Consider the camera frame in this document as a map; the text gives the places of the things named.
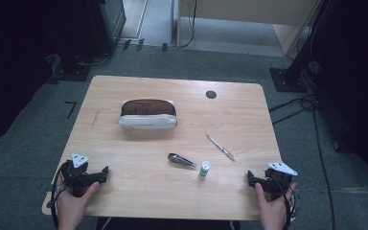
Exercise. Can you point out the silver and pink pen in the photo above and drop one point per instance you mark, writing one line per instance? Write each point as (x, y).
(220, 147)

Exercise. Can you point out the black stand base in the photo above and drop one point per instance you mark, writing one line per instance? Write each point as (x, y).
(72, 72)
(287, 80)

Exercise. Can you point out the person's dark clothing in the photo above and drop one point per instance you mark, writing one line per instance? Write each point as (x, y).
(166, 224)

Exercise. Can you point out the black floor tape mark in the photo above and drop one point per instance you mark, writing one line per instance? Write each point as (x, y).
(72, 108)

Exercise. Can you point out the person's left hand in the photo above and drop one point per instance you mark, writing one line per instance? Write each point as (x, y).
(72, 207)

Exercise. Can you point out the black cabinet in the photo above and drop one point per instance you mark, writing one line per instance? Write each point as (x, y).
(108, 25)

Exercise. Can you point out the small white and green bottle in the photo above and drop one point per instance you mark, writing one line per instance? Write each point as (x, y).
(204, 170)

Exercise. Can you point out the light wooden furniture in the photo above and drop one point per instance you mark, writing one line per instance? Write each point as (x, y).
(252, 12)

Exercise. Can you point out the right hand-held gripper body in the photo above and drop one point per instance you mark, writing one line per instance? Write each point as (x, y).
(278, 182)

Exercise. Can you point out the dark metal clip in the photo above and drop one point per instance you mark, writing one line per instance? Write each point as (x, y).
(180, 159)

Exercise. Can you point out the black round table grommet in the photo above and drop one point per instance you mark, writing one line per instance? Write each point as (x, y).
(211, 94)

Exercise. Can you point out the white and brown pencil case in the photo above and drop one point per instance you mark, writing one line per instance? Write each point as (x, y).
(148, 118)

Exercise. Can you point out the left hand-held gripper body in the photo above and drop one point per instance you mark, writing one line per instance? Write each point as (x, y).
(76, 179)

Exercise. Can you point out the person's right hand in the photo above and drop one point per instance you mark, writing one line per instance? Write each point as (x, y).
(276, 211)

